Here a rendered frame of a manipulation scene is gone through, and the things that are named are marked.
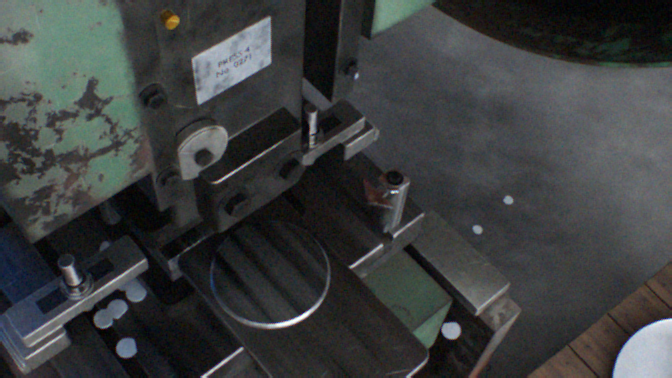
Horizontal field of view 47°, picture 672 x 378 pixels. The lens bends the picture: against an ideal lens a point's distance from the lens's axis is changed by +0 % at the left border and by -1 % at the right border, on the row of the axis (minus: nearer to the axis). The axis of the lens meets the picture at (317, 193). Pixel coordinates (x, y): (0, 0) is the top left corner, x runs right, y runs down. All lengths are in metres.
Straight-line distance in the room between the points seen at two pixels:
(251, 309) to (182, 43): 0.33
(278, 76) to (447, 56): 1.49
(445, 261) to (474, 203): 0.85
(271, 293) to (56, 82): 0.42
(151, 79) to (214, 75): 0.10
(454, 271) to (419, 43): 1.22
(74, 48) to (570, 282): 1.49
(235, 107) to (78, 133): 0.19
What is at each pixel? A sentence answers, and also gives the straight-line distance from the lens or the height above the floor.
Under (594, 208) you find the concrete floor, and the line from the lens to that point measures 1.92.
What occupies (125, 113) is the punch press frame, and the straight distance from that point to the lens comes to 0.49.
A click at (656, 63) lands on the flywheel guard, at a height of 1.04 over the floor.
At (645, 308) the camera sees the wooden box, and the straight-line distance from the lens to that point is 1.40.
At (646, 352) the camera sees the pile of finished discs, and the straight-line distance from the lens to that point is 1.36.
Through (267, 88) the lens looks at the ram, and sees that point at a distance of 0.65.
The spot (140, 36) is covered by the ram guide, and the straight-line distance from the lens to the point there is 0.47.
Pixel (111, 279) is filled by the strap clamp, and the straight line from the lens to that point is 0.85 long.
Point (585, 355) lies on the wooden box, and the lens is 1.33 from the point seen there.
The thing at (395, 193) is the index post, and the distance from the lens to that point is 0.86.
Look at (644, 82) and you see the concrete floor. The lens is 2.23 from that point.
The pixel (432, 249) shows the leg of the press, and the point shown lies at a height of 0.64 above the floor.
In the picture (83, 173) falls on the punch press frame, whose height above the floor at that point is 1.10.
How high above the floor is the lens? 1.50
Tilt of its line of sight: 57 degrees down
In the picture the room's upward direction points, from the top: 5 degrees clockwise
